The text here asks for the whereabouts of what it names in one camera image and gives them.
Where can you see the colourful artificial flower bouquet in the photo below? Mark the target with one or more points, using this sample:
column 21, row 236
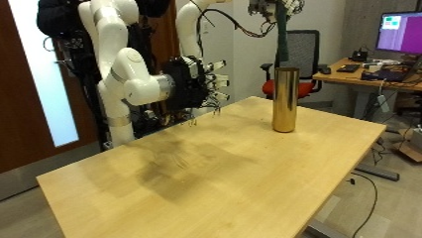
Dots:
column 282, row 36

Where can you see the gold cylindrical vase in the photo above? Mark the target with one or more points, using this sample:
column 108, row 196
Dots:
column 285, row 99

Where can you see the black mesh chair red seat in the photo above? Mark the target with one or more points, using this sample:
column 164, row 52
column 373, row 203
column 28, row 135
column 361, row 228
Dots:
column 303, row 49

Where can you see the black computer mouse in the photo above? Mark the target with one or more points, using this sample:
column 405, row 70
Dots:
column 325, row 70

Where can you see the black desk phone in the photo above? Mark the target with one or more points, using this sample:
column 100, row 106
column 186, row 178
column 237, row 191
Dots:
column 359, row 55

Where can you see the black keyboard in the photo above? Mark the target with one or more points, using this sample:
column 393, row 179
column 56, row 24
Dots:
column 349, row 68

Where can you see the wooden office desk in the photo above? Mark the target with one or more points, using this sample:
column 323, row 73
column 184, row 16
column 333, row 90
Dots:
column 351, row 77

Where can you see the computer monitor purple screen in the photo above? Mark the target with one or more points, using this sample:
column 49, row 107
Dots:
column 402, row 33

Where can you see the dark laptop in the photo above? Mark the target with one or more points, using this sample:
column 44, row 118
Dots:
column 391, row 74

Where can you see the brown door frosted glass panel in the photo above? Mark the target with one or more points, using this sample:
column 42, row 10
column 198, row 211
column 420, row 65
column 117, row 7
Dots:
column 26, row 99

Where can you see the white power adapter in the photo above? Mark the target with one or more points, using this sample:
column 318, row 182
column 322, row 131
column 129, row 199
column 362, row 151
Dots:
column 383, row 103

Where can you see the grey table foot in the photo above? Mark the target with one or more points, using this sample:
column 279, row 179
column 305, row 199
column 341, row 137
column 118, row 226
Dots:
column 377, row 172

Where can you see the cardboard box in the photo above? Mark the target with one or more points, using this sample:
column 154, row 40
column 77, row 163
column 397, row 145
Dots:
column 410, row 145

